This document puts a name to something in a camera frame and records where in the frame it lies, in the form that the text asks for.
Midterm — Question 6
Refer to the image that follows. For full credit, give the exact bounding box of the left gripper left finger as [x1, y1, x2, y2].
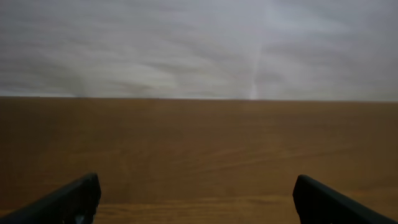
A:
[0, 172, 102, 224]

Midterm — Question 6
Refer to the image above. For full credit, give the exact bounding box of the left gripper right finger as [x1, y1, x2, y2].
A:
[292, 174, 398, 224]

